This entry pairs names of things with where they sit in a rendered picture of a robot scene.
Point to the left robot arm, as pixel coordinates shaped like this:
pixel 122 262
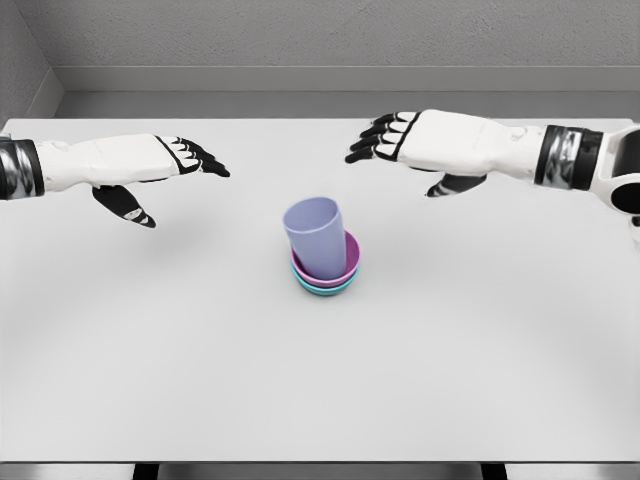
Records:
pixel 35 167

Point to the teal plastic bowl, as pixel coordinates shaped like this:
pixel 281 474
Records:
pixel 327 288

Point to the pink plastic bowl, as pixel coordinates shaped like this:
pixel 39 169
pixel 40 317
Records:
pixel 350 257

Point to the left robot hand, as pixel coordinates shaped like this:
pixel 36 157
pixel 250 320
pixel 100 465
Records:
pixel 135 159

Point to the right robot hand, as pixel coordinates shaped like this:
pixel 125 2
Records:
pixel 445 140

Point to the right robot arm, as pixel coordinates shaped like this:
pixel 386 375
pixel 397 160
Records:
pixel 570 157

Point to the lavender plastic cup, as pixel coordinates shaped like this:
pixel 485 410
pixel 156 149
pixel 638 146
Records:
pixel 316 235

